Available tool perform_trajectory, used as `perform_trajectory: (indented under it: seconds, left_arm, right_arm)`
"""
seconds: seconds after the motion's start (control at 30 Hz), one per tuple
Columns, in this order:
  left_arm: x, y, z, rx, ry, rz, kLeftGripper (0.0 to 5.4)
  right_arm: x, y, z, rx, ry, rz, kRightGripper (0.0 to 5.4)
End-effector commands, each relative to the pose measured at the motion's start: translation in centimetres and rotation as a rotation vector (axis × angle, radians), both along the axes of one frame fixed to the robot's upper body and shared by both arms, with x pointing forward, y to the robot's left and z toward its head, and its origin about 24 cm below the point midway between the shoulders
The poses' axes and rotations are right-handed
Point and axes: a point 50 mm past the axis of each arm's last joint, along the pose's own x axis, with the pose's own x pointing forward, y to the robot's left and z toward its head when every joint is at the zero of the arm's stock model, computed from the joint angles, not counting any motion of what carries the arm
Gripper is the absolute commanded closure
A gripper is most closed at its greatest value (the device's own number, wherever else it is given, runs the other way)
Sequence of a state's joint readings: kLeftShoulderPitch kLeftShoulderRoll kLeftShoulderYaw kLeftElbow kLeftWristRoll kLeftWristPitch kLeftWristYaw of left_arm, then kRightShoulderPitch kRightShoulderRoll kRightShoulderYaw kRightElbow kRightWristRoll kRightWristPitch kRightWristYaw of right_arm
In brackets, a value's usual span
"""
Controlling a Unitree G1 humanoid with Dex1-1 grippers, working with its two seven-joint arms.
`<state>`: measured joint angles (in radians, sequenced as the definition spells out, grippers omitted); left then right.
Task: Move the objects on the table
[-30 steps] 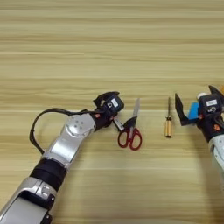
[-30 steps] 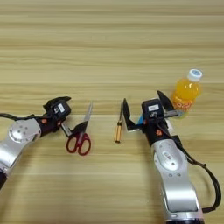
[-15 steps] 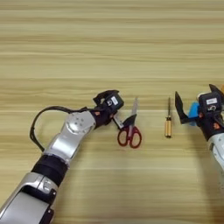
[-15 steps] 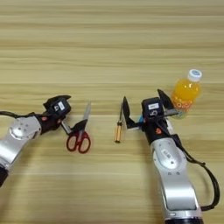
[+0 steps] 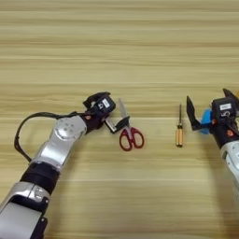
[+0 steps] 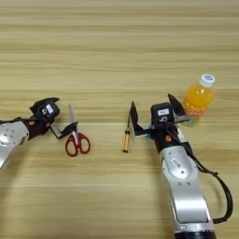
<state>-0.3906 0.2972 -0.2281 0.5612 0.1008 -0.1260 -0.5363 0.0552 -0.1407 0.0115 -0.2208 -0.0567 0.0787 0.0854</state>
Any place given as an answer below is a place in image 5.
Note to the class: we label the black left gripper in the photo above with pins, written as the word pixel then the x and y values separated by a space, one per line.
pixel 95 121

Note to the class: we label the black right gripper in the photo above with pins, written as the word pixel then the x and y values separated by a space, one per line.
pixel 225 132

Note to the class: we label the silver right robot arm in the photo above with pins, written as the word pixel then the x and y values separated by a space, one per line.
pixel 233 168

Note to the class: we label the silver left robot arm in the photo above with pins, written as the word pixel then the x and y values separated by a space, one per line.
pixel 53 149

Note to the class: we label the left gripper's black labelled box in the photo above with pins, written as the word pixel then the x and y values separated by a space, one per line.
pixel 105 105

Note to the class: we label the gripper's black labelled box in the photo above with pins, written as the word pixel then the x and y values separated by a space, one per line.
pixel 224 107
pixel 105 105

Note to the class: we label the right gripper's black labelled box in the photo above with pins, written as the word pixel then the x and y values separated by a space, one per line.
pixel 224 107

